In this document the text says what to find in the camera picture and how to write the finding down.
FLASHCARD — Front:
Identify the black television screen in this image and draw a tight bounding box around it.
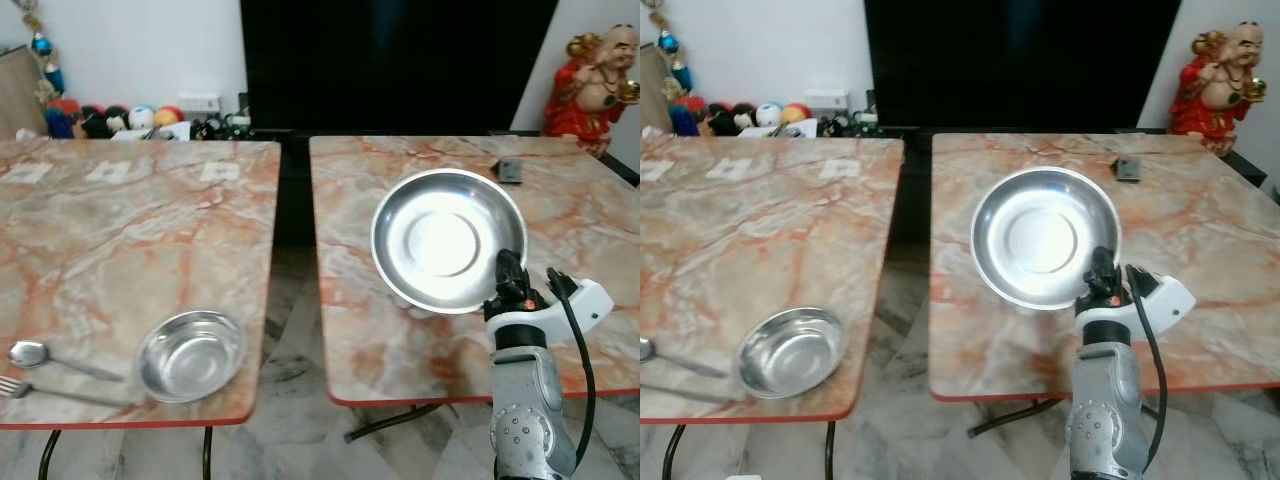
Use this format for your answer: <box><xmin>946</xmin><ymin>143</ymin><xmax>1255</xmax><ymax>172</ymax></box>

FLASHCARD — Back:
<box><xmin>865</xmin><ymin>0</ymin><xmax>1182</xmax><ymax>132</ymax></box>
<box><xmin>240</xmin><ymin>0</ymin><xmax>560</xmax><ymax>132</ymax></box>

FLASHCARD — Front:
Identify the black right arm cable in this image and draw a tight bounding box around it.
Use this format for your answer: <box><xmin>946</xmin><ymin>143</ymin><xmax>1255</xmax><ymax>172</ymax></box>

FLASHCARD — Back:
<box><xmin>546</xmin><ymin>266</ymin><xmax>599</xmax><ymax>473</ymax></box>
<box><xmin>1125</xmin><ymin>262</ymin><xmax>1170</xmax><ymax>473</ymax></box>

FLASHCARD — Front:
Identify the steel fork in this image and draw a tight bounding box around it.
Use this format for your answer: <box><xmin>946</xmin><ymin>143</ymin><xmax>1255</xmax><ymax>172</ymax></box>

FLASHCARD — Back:
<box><xmin>0</xmin><ymin>376</ymin><xmax>137</xmax><ymax>410</ymax></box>

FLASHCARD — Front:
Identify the brown wooden board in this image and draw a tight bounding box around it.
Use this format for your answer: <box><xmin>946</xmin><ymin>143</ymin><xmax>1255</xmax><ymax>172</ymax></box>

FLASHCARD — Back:
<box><xmin>640</xmin><ymin>45</ymin><xmax>673</xmax><ymax>138</ymax></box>
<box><xmin>0</xmin><ymin>45</ymin><xmax>50</xmax><ymax>140</ymax></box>

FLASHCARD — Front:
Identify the large steel plate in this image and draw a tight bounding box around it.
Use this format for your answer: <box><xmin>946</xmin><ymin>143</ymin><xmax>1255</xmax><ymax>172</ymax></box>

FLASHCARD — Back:
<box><xmin>370</xmin><ymin>168</ymin><xmax>530</xmax><ymax>317</ymax></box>
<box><xmin>970</xmin><ymin>166</ymin><xmax>1124</xmax><ymax>312</ymax></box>

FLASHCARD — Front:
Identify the steel spoon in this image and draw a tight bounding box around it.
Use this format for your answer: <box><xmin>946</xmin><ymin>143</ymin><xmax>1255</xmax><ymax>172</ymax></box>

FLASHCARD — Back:
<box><xmin>8</xmin><ymin>341</ymin><xmax>127</xmax><ymax>384</ymax></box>
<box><xmin>640</xmin><ymin>338</ymin><xmax>730</xmax><ymax>380</ymax></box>

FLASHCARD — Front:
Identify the blue hanging ornament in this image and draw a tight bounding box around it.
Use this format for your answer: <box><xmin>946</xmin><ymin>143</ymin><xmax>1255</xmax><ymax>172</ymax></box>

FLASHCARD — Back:
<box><xmin>24</xmin><ymin>0</ymin><xmax>67</xmax><ymax>97</ymax></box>
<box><xmin>650</xmin><ymin>0</ymin><xmax>693</xmax><ymax>96</ymax></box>

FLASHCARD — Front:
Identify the marble pattern folding table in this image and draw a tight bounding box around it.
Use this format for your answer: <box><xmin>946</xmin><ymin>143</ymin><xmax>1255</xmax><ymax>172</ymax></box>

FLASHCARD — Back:
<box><xmin>928</xmin><ymin>131</ymin><xmax>1280</xmax><ymax>439</ymax></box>
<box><xmin>0</xmin><ymin>138</ymin><xmax>284</xmax><ymax>480</ymax></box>
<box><xmin>640</xmin><ymin>133</ymin><xmax>907</xmax><ymax>480</ymax></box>
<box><xmin>308</xmin><ymin>133</ymin><xmax>641</xmax><ymax>443</ymax></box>

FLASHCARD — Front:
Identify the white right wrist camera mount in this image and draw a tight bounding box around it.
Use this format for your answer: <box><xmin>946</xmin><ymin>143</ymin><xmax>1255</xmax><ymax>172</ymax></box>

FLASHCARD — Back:
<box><xmin>1075</xmin><ymin>273</ymin><xmax>1198</xmax><ymax>347</ymax></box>
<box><xmin>483</xmin><ymin>279</ymin><xmax>615</xmax><ymax>350</ymax></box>

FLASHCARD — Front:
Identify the black plush toy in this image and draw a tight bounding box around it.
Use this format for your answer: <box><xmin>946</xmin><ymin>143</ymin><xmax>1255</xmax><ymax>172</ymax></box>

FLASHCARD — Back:
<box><xmin>705</xmin><ymin>103</ymin><xmax>742</xmax><ymax>138</ymax></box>
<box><xmin>80</xmin><ymin>105</ymin><xmax>117</xmax><ymax>140</ymax></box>

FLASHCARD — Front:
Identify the small steel bowl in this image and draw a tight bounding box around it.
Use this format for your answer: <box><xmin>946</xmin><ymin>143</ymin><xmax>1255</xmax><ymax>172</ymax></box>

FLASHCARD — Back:
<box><xmin>133</xmin><ymin>310</ymin><xmax>248</xmax><ymax>405</ymax></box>
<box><xmin>733</xmin><ymin>306</ymin><xmax>850</xmax><ymax>402</ymax></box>

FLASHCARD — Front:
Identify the red laughing Buddha statue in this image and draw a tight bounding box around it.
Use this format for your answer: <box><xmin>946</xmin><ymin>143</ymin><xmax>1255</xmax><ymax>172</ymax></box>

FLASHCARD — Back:
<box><xmin>543</xmin><ymin>25</ymin><xmax>641</xmax><ymax>158</ymax></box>
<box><xmin>1168</xmin><ymin>22</ymin><xmax>1272</xmax><ymax>158</ymax></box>

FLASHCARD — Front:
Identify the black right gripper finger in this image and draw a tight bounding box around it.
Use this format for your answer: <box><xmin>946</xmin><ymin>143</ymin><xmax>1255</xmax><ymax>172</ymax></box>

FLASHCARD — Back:
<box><xmin>1089</xmin><ymin>244</ymin><xmax>1120</xmax><ymax>287</ymax></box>
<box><xmin>496</xmin><ymin>249</ymin><xmax>529</xmax><ymax>291</ymax></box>

